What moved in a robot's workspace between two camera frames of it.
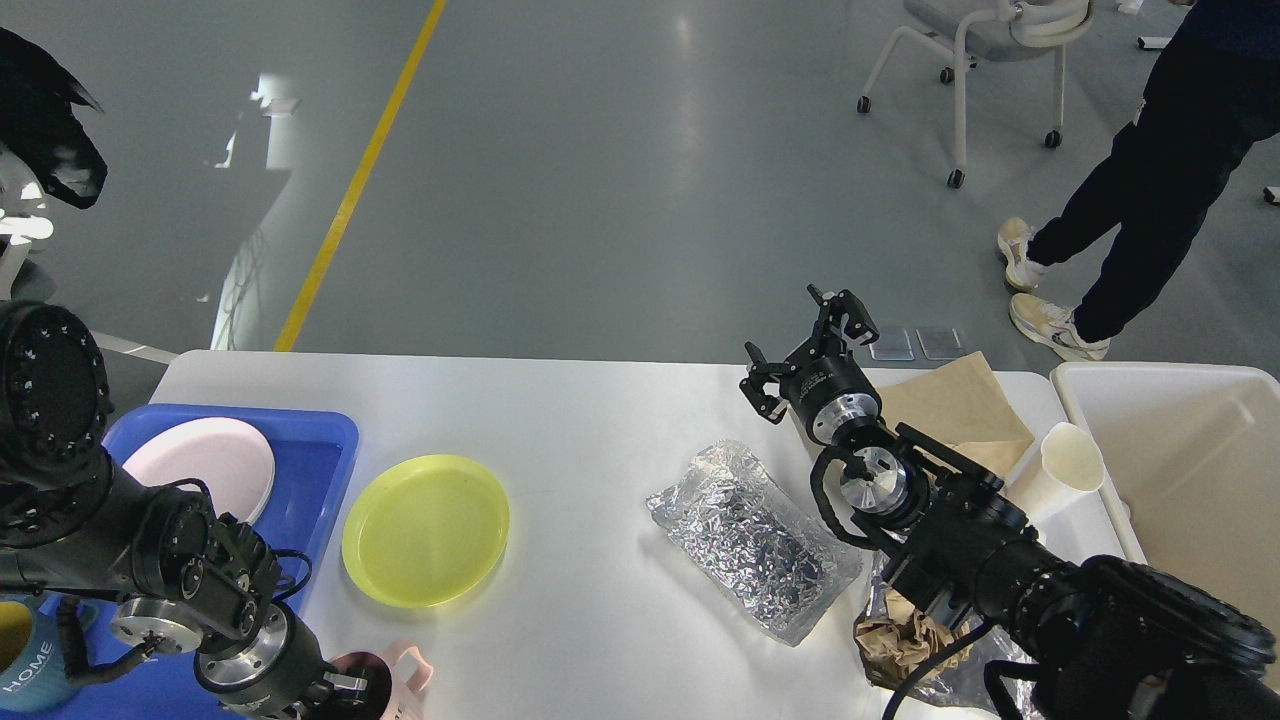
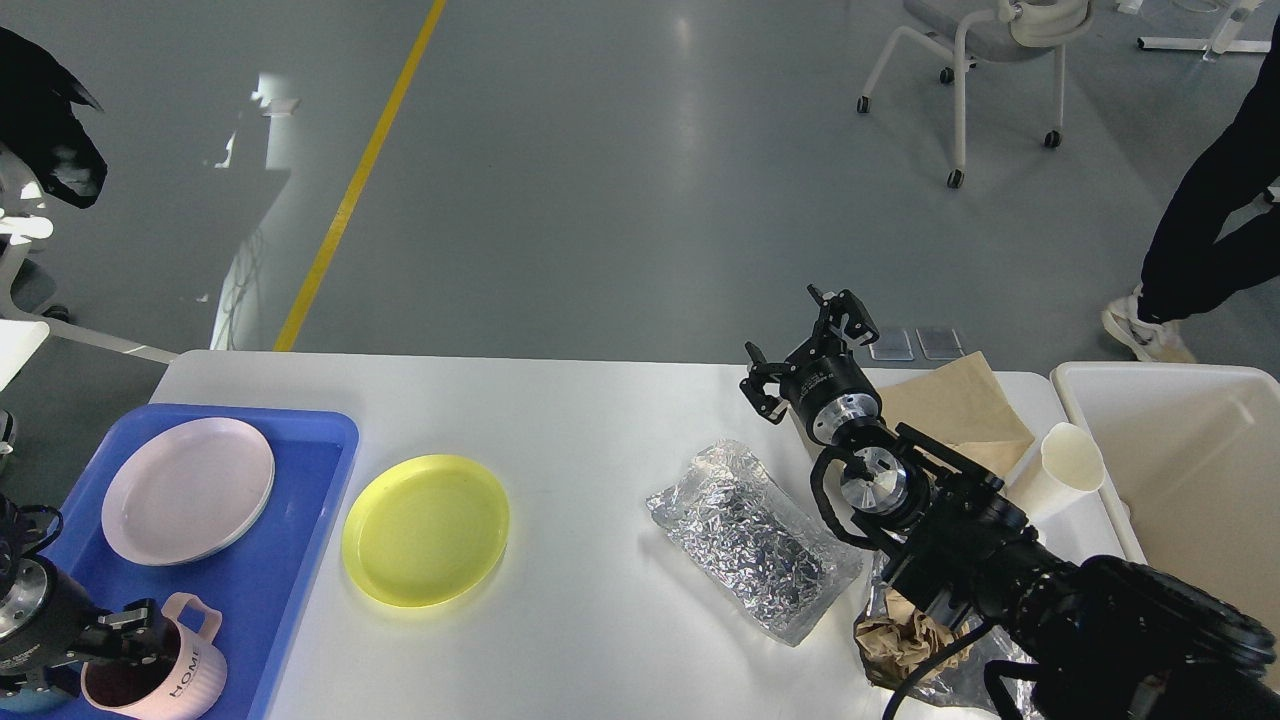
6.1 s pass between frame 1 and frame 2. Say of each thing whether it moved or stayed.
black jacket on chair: stayed
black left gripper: moved
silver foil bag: stayed
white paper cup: stayed
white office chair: stayed
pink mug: moved
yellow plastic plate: stayed
